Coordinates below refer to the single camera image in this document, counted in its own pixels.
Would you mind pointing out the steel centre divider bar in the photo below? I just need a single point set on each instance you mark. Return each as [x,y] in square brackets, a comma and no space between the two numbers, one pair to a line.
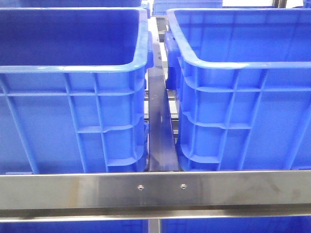
[162,152]

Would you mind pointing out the large blue crate left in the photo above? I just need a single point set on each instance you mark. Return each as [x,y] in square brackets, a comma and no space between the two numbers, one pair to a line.
[72,85]

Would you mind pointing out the large blue crate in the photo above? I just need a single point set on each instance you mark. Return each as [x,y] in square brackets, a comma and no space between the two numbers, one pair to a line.
[243,79]
[72,85]

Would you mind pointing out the large blue crate right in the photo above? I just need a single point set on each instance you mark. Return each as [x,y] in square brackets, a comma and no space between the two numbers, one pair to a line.
[243,79]

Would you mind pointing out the blue crate behind right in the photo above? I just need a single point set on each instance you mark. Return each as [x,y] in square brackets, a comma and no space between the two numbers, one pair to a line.
[160,7]

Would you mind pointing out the blue crate lower left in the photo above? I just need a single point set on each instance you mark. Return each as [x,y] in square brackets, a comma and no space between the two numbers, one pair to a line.
[117,226]

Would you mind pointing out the blue crate lower right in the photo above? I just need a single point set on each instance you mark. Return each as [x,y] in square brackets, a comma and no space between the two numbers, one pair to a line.
[285,224]

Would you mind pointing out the blue crate behind left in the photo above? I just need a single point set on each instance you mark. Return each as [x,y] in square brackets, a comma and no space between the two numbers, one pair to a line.
[77,3]

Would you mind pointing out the stainless steel front rail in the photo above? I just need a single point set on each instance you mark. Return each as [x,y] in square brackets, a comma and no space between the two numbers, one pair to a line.
[154,195]

